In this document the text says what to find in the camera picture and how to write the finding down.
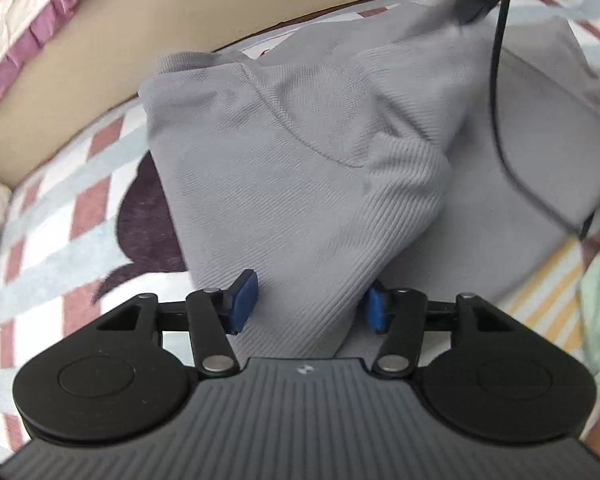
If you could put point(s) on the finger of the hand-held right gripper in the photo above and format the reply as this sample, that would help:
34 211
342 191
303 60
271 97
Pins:
472 2

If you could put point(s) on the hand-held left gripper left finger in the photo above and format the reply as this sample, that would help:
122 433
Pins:
242 302

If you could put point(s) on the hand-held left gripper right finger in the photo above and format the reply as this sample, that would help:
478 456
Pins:
376 310

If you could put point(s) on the grey knit sweater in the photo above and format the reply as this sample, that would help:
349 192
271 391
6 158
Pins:
305 185

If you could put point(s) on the quilted bear print bedspread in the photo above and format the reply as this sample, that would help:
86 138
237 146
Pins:
10 10

